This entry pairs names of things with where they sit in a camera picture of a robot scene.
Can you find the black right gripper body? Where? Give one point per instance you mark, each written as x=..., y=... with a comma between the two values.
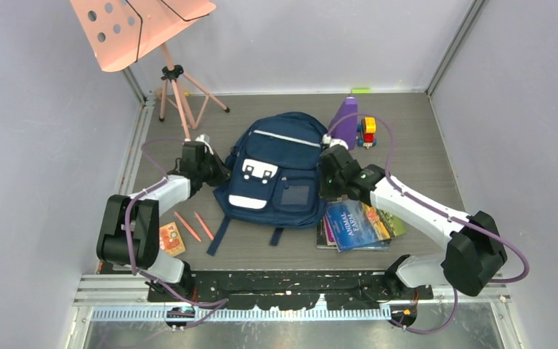
x=330, y=186

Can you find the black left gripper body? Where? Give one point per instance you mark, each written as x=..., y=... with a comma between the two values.
x=204, y=169

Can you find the navy blue backpack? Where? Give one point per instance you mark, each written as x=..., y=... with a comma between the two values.
x=275, y=180

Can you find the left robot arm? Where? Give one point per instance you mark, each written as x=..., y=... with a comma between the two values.
x=129, y=233

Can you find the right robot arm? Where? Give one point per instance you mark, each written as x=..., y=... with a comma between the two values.
x=472, y=251

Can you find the purple metronome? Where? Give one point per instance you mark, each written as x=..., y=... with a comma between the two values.
x=343, y=125

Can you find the orange pen right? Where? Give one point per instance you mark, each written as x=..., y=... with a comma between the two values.
x=204, y=226

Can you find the orange pen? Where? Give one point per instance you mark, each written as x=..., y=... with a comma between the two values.
x=187, y=226
x=204, y=226

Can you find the Animal Farm book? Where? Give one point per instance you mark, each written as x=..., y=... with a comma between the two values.
x=347, y=211

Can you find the toy block car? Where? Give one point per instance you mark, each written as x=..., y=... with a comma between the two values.
x=366, y=132

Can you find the orange pen left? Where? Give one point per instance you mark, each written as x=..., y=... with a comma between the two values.
x=187, y=226

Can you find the purple cover book bottom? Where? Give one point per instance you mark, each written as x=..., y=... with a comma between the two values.
x=324, y=236

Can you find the orange spiral notepad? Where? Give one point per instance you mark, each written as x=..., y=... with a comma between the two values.
x=170, y=240

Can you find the pink music stand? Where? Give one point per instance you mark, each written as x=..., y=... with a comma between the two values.
x=122, y=32

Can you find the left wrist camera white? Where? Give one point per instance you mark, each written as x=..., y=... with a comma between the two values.
x=205, y=139

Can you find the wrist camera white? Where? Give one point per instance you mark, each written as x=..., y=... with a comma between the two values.
x=205, y=139
x=329, y=142

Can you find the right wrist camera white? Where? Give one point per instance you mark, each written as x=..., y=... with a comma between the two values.
x=329, y=142

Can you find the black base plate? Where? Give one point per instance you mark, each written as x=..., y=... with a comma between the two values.
x=285, y=289

